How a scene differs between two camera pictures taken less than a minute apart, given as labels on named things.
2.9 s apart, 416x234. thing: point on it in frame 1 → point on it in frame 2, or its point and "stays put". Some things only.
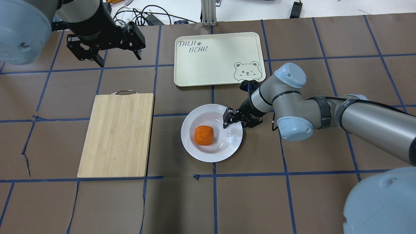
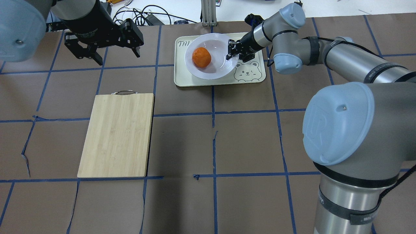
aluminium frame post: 208,7 stays put
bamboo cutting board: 117,141 stays put
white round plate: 227,141 → 205,57
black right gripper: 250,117 → 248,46
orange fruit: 204,135 → 201,57
